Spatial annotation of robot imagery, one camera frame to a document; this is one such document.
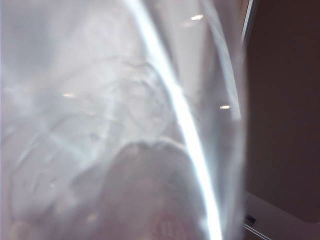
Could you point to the Nongfu Spring water bottle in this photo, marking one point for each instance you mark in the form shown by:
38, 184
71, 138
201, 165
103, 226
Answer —
112, 112

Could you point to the grey-brown desk divider panel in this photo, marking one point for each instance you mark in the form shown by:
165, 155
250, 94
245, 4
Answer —
285, 100

